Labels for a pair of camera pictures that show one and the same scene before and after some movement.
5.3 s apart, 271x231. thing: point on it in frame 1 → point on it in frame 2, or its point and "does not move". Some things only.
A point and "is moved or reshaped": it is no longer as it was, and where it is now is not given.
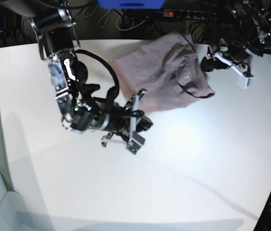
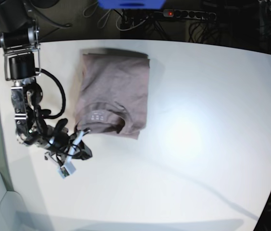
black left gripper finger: [144, 123] → [85, 152]
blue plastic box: [132, 4] does not move
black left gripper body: [117, 120] → [59, 138]
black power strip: [201, 15] does not move
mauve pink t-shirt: [165, 72] is moved or reshaped
